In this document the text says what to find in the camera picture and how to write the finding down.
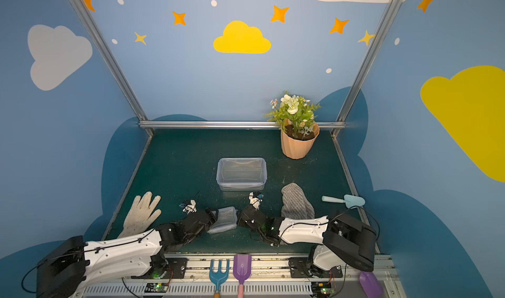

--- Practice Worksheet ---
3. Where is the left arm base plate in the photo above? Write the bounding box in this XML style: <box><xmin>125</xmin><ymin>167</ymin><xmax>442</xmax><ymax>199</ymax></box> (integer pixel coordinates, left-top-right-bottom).
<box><xmin>132</xmin><ymin>257</ymin><xmax>188</xmax><ymax>280</ymax></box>

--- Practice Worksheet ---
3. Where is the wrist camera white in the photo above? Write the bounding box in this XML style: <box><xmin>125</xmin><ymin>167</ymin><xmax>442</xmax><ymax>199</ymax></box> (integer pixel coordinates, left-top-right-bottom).
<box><xmin>249</xmin><ymin>191</ymin><xmax>264</xmax><ymax>209</ymax></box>
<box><xmin>180</xmin><ymin>199</ymin><xmax>197</xmax><ymax>214</ymax></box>

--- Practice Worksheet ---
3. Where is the mint green small trowel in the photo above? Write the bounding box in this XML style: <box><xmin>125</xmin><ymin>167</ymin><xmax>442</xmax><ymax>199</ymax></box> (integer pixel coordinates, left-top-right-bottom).
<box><xmin>322</xmin><ymin>194</ymin><xmax>366</xmax><ymax>209</ymax></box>

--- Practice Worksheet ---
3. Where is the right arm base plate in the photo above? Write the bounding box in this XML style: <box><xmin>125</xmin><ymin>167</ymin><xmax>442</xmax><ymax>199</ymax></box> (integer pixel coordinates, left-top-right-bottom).
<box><xmin>288</xmin><ymin>257</ymin><xmax>343</xmax><ymax>279</ymax></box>

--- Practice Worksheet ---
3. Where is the controller board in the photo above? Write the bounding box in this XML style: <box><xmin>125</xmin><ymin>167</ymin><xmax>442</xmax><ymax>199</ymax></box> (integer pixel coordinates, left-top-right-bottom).
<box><xmin>310</xmin><ymin>282</ymin><xmax>334</xmax><ymax>298</ymax></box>
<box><xmin>144</xmin><ymin>283</ymin><xmax>168</xmax><ymax>294</ymax></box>

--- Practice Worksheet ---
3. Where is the green artificial plant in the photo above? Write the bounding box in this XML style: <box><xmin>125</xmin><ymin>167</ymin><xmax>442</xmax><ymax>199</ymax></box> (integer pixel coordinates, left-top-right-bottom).
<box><xmin>264</xmin><ymin>94</ymin><xmax>321</xmax><ymax>141</ymax></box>

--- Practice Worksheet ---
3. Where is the teal garden rake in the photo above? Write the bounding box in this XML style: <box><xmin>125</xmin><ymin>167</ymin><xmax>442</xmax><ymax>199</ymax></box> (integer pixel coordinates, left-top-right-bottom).
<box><xmin>209</xmin><ymin>259</ymin><xmax>230</xmax><ymax>298</ymax></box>

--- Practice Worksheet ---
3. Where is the small clear lunch box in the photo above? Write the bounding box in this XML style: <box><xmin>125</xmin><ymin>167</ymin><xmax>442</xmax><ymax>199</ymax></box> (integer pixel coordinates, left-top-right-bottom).
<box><xmin>208</xmin><ymin>206</ymin><xmax>238</xmax><ymax>234</ymax></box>

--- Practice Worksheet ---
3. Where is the grey striped cloth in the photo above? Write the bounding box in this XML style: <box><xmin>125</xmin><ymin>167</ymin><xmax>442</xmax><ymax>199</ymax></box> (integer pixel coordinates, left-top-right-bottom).
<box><xmin>281</xmin><ymin>183</ymin><xmax>315</xmax><ymax>220</ymax></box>

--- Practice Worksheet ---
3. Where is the left controller board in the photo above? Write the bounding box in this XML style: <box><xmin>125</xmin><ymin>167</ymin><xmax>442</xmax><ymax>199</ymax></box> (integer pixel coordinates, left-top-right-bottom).
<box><xmin>144</xmin><ymin>283</ymin><xmax>168</xmax><ymax>294</ymax></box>

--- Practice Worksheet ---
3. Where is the terracotta flower pot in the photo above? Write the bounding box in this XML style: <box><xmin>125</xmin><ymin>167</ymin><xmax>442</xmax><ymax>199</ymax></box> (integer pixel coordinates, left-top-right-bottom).
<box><xmin>280</xmin><ymin>123</ymin><xmax>320</xmax><ymax>160</ymax></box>

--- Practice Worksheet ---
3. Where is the large clear lunch box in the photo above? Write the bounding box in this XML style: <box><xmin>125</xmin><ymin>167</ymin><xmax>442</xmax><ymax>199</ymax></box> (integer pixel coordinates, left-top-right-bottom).
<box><xmin>216</xmin><ymin>157</ymin><xmax>267</xmax><ymax>192</ymax></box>

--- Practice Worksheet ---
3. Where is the white work glove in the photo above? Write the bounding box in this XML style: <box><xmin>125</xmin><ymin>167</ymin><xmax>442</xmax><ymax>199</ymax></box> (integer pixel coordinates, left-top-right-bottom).
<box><xmin>118</xmin><ymin>192</ymin><xmax>162</xmax><ymax>238</ymax></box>

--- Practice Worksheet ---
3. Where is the right controller board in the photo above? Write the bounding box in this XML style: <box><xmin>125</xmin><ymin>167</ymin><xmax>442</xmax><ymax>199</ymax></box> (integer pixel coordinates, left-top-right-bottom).
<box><xmin>310</xmin><ymin>282</ymin><xmax>334</xmax><ymax>298</ymax></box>

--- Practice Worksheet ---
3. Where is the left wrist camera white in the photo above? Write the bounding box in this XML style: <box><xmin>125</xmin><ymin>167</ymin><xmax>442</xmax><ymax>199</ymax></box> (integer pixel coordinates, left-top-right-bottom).
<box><xmin>180</xmin><ymin>199</ymin><xmax>197</xmax><ymax>214</ymax></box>

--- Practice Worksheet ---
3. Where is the purple garden shovel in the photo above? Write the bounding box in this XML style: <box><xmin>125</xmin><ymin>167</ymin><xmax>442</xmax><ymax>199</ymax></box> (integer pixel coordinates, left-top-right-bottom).
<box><xmin>233</xmin><ymin>254</ymin><xmax>252</xmax><ymax>298</ymax></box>

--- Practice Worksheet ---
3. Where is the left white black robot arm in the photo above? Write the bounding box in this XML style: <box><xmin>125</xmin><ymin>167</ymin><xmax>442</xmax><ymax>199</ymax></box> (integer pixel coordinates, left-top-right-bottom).
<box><xmin>36</xmin><ymin>209</ymin><xmax>218</xmax><ymax>297</ymax></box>

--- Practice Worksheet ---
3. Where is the purple scoop pink handle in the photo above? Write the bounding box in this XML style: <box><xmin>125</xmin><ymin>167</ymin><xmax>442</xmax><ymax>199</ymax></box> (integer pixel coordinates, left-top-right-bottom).
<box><xmin>359</xmin><ymin>272</ymin><xmax>384</xmax><ymax>298</ymax></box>

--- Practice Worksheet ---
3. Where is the aluminium frame rail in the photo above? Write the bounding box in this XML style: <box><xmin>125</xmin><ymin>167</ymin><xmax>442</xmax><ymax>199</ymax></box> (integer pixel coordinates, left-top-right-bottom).
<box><xmin>139</xmin><ymin>120</ymin><xmax>347</xmax><ymax>131</ymax></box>

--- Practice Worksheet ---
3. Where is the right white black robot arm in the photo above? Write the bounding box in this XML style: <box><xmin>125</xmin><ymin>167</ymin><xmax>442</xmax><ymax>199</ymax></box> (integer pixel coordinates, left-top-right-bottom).
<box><xmin>238</xmin><ymin>205</ymin><xmax>377</xmax><ymax>272</ymax></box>

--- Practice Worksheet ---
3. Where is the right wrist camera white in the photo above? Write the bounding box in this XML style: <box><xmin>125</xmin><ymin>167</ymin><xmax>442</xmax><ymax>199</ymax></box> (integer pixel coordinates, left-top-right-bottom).
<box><xmin>249</xmin><ymin>191</ymin><xmax>264</xmax><ymax>209</ymax></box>

